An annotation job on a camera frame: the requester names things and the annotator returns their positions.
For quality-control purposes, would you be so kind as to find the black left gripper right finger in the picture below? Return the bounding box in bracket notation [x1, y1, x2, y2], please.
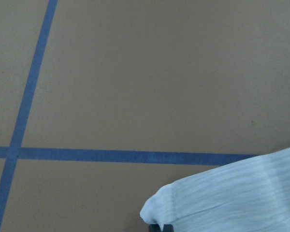
[162, 224, 174, 232]

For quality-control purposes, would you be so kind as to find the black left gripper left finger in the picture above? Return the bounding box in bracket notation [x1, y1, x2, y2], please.
[148, 224, 162, 232]

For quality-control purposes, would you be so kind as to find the light blue button-up shirt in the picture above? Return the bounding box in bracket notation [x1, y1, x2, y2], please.
[140, 148, 290, 232]

